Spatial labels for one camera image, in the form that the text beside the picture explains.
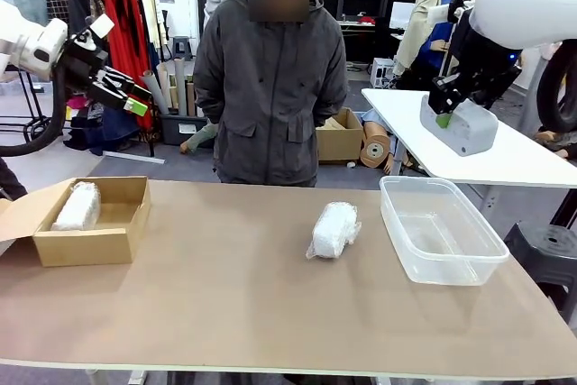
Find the unwrapped white clock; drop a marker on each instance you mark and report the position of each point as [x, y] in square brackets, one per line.
[473, 132]

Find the red dress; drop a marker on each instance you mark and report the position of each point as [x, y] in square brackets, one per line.
[124, 42]

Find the grey paper tube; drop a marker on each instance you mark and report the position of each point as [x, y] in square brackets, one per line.
[158, 96]
[180, 87]

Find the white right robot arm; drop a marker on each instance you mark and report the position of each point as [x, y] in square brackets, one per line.
[527, 2]

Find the metal bar on floor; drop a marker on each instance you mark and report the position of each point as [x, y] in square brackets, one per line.
[135, 157]

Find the brown paper roll spool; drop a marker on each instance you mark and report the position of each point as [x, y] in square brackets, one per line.
[374, 148]

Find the white computer case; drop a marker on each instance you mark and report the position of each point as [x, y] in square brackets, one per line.
[382, 73]

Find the small grey stool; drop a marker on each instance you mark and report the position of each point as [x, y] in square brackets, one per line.
[182, 47]

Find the person in grey jacket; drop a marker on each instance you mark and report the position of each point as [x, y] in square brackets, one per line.
[270, 87]

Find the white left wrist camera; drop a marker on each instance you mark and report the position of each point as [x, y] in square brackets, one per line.
[100, 26]

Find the lying mannequin green sleeve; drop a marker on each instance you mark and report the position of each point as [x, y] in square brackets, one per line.
[200, 137]

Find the clear plastic container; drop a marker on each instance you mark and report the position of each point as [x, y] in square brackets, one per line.
[446, 263]

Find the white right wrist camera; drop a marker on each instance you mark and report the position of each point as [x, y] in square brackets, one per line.
[444, 11]

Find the dark grey storage bin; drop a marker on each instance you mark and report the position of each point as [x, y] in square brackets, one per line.
[178, 128]

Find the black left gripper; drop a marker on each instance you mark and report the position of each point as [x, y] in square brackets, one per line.
[83, 62]

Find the black plastic stool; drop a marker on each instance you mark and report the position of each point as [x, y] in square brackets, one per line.
[545, 250]

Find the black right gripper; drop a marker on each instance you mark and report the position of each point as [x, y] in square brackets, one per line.
[487, 60]

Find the open cardboard box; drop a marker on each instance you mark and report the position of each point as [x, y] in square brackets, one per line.
[85, 243]

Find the white monitor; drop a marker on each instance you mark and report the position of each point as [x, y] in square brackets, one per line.
[401, 15]

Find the loosely bubble-wrapped clock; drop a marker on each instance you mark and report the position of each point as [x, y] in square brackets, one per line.
[333, 231]

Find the cardboard box on floor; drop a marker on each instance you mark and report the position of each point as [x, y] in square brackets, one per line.
[338, 141]

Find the white table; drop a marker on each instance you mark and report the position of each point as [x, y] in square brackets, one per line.
[505, 164]

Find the long bubble-wrapped clock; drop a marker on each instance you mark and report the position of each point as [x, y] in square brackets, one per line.
[76, 209]

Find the mannequin beige coat blue shirt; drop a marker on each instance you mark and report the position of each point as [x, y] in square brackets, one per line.
[419, 29]

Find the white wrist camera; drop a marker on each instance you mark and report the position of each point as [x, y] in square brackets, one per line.
[444, 11]
[100, 26]

